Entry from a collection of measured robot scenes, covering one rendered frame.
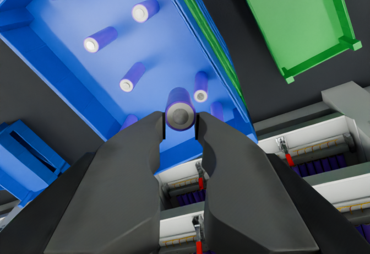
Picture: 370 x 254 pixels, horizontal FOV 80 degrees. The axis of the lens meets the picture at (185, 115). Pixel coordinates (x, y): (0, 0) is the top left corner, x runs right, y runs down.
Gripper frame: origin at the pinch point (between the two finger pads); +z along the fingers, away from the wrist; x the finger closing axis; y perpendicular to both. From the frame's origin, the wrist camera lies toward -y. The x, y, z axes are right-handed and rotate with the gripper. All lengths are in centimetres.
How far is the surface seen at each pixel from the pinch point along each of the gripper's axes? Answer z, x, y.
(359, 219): 18, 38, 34
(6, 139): 60, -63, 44
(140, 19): 14.3, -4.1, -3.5
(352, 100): 47, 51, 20
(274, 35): 58, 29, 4
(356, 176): 23, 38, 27
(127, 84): 14.7, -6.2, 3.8
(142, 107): 21.6, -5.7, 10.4
